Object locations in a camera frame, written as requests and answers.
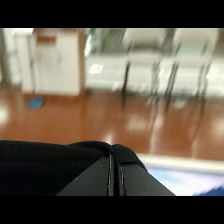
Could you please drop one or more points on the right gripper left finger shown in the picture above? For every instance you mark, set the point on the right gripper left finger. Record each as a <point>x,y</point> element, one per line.
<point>91,181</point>

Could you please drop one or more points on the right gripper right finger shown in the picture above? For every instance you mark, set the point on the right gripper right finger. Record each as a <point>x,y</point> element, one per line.
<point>143,183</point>

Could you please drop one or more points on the black garment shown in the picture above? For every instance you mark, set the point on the black garment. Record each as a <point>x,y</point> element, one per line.
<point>43,166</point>

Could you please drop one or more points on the white cabinet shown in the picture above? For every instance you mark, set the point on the white cabinet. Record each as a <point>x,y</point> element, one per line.
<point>56,63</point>

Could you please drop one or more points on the silver frame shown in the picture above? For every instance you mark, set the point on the silver frame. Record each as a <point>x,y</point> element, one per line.
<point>186,164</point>

